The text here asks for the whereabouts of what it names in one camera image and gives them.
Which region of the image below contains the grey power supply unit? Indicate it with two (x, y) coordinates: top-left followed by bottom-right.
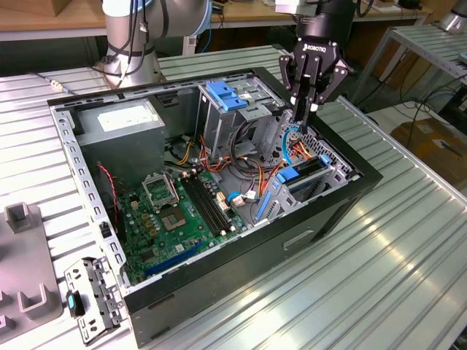
(74, 98), (167, 190)

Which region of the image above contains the grey parts rack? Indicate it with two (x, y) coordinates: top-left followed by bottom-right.
(0, 199), (66, 350)

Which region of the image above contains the hard disk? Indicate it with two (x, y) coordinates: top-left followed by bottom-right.
(255, 155), (333, 223)

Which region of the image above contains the black arm cable with connector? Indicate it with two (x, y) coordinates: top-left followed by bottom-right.
(31, 71), (110, 96)

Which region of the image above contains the black blue release latch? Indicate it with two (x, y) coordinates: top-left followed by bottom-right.
(66, 289), (88, 317)

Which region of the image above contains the grey metal disk bay cage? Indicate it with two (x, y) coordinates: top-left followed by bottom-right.
(251, 108), (362, 227)

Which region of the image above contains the black case fan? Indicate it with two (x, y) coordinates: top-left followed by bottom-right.
(93, 166), (127, 244)

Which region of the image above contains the black open PC case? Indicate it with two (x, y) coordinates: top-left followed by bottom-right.
(46, 66), (384, 349)

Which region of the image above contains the blue disk data wire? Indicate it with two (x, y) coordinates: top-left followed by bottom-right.
(282, 123), (309, 166)

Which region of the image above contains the plain brown box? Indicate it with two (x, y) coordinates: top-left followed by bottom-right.
(47, 0), (105, 18)

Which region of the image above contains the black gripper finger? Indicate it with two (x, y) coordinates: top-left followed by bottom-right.
(278, 53), (310, 124)
(301, 53), (355, 125)

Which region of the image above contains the blue expansion slot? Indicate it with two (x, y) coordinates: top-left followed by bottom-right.
(144, 242), (205, 279)

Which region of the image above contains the blue plastic drive latch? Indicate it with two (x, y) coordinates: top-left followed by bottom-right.
(206, 82), (249, 113)

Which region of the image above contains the large labelled cardboard box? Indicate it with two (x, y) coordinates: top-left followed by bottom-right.
(390, 118), (467, 187)

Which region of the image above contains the yellow black wire bundle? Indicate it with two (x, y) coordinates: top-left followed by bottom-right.
(174, 140), (202, 166)

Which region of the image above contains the long wooden desk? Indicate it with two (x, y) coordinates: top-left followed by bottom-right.
(0, 0), (433, 70)

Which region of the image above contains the CPU socket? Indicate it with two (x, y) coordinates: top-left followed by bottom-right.
(157, 206), (190, 233)

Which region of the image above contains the black wire loop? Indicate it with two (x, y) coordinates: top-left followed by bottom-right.
(228, 120), (258, 172)

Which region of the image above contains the metal socket cover frame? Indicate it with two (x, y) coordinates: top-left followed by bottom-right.
(141, 173), (181, 213)

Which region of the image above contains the green motherboard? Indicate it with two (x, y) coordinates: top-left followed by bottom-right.
(116, 171), (249, 287)

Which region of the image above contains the metal slat side table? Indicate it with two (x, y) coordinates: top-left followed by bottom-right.
(359, 23), (467, 106)

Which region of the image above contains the grey metal slot retainer flap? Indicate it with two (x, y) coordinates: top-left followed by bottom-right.
(63, 254), (125, 347)

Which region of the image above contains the grey metal optical drive cage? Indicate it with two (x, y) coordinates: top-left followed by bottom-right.
(195, 74), (286, 163)

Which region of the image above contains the orange red disk power wire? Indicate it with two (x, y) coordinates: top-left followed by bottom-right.
(198, 134), (319, 200)

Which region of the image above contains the black RAM slot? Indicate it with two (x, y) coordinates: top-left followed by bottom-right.
(191, 174), (231, 233)
(187, 176), (226, 235)
(196, 173), (236, 230)
(182, 176), (222, 236)

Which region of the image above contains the red black fan wire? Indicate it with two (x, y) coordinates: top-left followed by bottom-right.
(96, 163), (123, 223)

